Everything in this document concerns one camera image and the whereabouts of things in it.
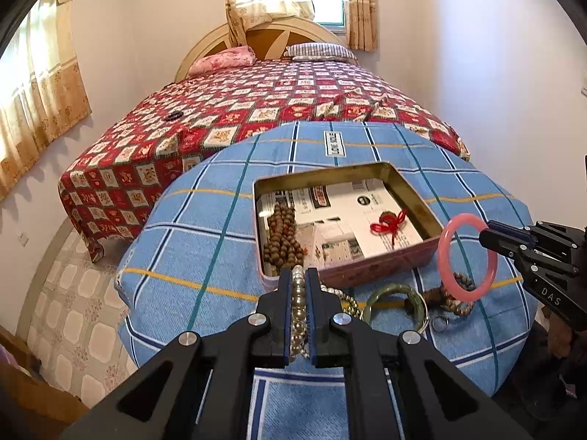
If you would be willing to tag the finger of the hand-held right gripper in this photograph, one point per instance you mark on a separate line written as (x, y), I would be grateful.
(504, 228)
(497, 243)

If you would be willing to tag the blue plaid cloth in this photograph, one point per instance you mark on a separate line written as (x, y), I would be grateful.
(206, 238)

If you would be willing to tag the pink floral pillow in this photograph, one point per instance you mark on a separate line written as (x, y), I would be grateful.
(220, 60)

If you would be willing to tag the pink tin box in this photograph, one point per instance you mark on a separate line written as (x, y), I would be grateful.
(380, 263)

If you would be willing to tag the wide beige curtain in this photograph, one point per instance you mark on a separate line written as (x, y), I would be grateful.
(41, 101)

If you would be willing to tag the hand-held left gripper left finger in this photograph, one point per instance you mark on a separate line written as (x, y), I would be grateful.
(286, 302)

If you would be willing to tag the red knot charm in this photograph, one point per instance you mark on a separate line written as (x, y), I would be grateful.
(387, 225)

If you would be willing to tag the red patterned bedspread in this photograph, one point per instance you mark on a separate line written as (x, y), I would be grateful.
(183, 114)

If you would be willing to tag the brown wooden furniture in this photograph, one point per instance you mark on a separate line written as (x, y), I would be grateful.
(32, 389)

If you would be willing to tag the striped pillow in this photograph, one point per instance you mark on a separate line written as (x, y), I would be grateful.
(316, 50)

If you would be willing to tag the pink bangle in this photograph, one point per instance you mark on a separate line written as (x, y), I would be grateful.
(442, 256)

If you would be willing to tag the small black object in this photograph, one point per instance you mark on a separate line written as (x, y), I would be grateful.
(174, 115)

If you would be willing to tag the cream wooden headboard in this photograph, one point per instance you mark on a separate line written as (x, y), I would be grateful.
(275, 39)

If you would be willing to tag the printed paper liner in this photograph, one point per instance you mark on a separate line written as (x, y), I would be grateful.
(339, 220)

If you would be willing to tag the green jade bangle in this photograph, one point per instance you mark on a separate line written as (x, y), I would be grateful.
(394, 289)

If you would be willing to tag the narrow beige curtain panel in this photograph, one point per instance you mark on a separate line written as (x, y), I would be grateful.
(362, 9)

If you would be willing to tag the person's dark clothing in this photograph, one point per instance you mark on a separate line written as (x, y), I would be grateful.
(550, 385)

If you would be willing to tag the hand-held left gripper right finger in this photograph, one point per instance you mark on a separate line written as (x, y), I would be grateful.
(312, 302)

